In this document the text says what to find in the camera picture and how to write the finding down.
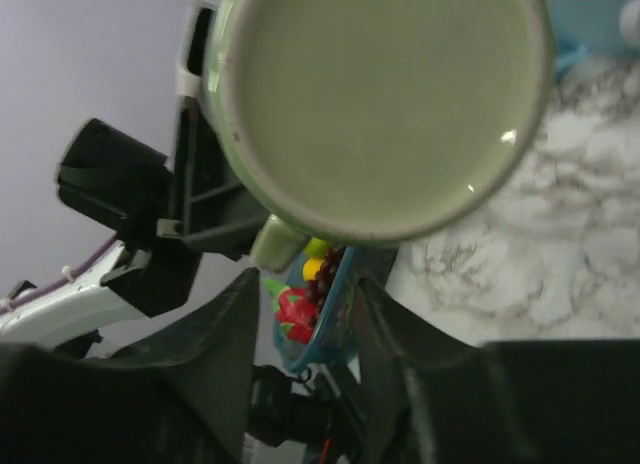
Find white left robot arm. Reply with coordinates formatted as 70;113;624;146
1;2;267;358

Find dark red grapes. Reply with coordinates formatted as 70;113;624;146
304;244;346;319

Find light blue white mug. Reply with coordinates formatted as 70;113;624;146
547;0;639;80

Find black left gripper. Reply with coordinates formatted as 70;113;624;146
57;1;267;317

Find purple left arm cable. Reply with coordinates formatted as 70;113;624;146
0;235;117;315

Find clear blue fruit container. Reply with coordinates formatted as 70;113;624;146
272;243;401;375

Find light green mug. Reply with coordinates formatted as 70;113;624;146
203;0;554;271

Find pink dragon fruit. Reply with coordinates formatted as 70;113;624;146
263;277;319;344

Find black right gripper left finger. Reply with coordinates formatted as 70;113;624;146
1;268;260;463

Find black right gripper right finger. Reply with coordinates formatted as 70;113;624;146
353;279;639;463

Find green pear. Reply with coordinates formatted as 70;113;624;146
304;238;332;259

